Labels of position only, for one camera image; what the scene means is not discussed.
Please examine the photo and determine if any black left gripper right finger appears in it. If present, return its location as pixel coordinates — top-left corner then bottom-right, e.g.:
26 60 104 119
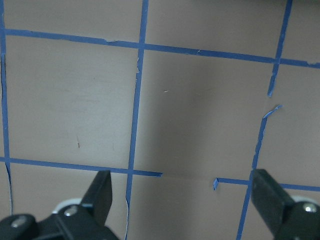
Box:
251 169 296 232

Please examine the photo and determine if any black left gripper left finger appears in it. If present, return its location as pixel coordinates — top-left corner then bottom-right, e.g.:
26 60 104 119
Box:
80 170 112 226

